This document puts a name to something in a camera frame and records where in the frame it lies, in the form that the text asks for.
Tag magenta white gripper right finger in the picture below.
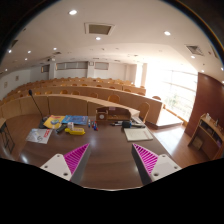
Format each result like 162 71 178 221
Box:
132 144 181 185

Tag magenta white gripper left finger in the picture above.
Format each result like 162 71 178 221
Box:
41 144 91 185

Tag black charger adapter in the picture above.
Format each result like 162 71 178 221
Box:
122 121 131 128

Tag yellow tool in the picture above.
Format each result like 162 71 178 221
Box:
65 128 85 135

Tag white notepad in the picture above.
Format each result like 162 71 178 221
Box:
124 128 153 141

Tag black remote control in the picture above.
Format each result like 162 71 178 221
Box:
56 124 67 133

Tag small white box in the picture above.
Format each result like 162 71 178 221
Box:
67 122 74 130

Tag white red printed booklet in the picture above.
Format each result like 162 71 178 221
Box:
26 129 52 144

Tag red blue small bottles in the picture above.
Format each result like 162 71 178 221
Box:
88 119 98 131

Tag blue book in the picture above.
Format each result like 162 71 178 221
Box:
62 115 88 125

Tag yellow book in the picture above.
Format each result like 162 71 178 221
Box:
44 115 64 129

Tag wooden chair right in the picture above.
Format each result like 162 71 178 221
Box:
138 102 150 122

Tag wooden desktop organizer box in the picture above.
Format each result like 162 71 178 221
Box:
96 106 131 122

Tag wooden side lectern shelf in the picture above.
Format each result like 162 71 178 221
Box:
188 114 224 160

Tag long curved wooden desk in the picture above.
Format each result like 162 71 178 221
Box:
0 94 139 119

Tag wooden chair behind desk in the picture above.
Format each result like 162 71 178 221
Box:
108 94 120 103

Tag black gooseneck microphone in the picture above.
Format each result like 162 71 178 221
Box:
28 89 47 129

